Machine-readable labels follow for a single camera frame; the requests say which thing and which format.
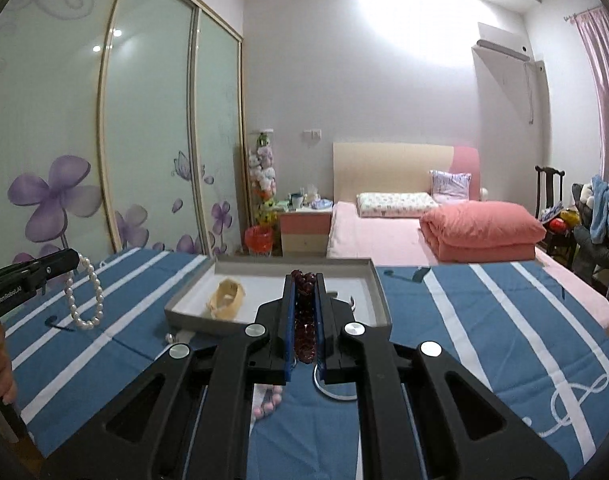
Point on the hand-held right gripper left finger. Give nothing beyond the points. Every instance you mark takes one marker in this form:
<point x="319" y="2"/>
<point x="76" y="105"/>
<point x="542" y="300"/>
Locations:
<point x="288" y="325"/>

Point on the blue striped blanket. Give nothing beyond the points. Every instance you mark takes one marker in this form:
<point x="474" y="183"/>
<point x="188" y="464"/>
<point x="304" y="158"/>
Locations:
<point x="459" y="340"/>

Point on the wall socket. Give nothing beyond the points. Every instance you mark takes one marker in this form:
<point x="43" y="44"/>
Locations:
<point x="312" y="134"/>

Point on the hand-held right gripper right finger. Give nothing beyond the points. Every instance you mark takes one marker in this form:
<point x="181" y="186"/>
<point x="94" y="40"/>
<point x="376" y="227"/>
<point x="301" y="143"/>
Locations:
<point x="321" y="325"/>

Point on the red bin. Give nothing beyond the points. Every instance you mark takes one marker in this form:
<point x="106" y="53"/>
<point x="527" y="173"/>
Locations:
<point x="258" y="240"/>

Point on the blue plush garment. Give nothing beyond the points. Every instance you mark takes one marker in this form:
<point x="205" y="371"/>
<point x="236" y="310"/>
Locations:
<point x="604" y="210"/>

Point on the pink bed sheet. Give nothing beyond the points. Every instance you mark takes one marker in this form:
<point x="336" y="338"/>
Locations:
<point x="374" y="235"/>

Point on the pink nightstand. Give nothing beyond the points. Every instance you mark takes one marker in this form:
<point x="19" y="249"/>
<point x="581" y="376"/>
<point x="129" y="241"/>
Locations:
<point x="304" y="230"/>

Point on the white cup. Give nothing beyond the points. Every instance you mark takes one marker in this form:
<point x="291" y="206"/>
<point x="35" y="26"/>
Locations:
<point x="297" y="202"/>

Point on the white pipe cover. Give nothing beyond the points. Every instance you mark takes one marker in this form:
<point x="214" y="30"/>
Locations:
<point x="534" y="90"/>

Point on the beige and pink headboard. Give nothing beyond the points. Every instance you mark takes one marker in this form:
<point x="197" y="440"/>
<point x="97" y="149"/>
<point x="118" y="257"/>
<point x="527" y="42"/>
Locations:
<point x="384" y="170"/>

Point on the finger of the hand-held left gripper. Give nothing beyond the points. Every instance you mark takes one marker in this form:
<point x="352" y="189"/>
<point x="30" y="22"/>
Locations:
<point x="59" y="262"/>

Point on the wardrobe with flower print doors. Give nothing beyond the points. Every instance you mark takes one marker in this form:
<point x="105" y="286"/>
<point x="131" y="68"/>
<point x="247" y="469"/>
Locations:
<point x="149" y="125"/>

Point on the folded pink quilt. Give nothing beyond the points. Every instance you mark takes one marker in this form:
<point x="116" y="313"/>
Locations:
<point x="484" y="230"/>

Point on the stack of stuffed toys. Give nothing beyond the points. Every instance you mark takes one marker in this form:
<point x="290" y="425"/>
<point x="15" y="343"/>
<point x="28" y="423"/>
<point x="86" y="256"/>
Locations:
<point x="264" y="175"/>

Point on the person's left hand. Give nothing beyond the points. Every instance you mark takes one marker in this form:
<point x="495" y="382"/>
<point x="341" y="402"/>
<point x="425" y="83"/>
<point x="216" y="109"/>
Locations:
<point x="2" y="365"/>

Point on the purple pillow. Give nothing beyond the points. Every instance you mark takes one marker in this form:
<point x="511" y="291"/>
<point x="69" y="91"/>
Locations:
<point x="449" y="185"/>

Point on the white air conditioner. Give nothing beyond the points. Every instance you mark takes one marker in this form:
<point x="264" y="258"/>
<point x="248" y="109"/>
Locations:
<point x="502" y="42"/>

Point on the silver bangle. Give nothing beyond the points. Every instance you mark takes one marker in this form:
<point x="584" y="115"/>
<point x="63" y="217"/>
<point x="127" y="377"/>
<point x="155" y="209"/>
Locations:
<point x="353" y="305"/>
<point x="334" y="396"/>

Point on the pink curtain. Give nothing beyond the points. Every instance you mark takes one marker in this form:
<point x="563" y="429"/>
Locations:
<point x="604" y="95"/>

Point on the red and yellow toys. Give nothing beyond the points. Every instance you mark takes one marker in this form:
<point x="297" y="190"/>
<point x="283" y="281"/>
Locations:
<point x="562" y="220"/>

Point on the dark wooden chair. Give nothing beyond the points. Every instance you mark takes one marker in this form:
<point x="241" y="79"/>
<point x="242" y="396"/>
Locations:
<point x="549" y="185"/>

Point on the grey jewelry tray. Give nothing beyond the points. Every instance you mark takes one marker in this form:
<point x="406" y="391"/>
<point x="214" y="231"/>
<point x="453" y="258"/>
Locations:
<point x="264" y="280"/>

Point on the grey chair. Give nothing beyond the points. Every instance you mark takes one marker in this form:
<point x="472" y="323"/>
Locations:
<point x="584" y="245"/>

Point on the curtain rod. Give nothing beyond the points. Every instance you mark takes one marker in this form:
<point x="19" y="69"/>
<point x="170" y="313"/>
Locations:
<point x="582" y="14"/>

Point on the white floral pillow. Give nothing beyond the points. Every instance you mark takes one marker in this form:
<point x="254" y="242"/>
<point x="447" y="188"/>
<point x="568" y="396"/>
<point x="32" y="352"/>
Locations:
<point x="397" y="205"/>

